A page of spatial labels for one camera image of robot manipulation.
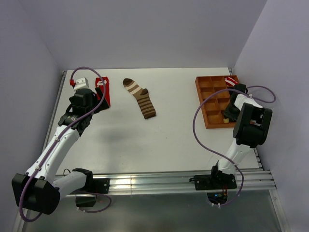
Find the brown striped sock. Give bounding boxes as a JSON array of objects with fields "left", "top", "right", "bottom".
[{"left": 123, "top": 78, "right": 156, "bottom": 119}]

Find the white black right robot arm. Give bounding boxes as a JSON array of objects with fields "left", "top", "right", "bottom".
[{"left": 209, "top": 84, "right": 273, "bottom": 189}]

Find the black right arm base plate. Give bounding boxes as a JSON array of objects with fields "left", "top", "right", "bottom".
[{"left": 189, "top": 173, "right": 237, "bottom": 190}]

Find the red sock with white pattern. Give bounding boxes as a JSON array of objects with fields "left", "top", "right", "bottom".
[{"left": 95, "top": 77, "right": 111, "bottom": 107}]

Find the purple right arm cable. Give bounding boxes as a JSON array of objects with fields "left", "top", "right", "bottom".
[{"left": 193, "top": 85, "right": 277, "bottom": 206}]

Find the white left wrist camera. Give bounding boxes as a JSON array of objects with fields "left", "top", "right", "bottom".
[{"left": 73, "top": 77, "right": 90, "bottom": 92}]

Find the wooden compartment tray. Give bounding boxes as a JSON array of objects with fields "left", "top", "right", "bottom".
[{"left": 195, "top": 75, "right": 239, "bottom": 129}]

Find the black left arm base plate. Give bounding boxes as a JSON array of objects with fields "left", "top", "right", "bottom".
[{"left": 72, "top": 178, "right": 110, "bottom": 194}]

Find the aluminium frame rail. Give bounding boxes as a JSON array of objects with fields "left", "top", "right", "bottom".
[{"left": 93, "top": 169, "right": 277, "bottom": 196}]

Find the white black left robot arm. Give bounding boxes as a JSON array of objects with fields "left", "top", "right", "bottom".
[{"left": 12, "top": 87, "right": 109, "bottom": 221}]

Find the red white striped rolled sock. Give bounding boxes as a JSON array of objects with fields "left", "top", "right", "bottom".
[{"left": 225, "top": 76, "right": 238, "bottom": 87}]

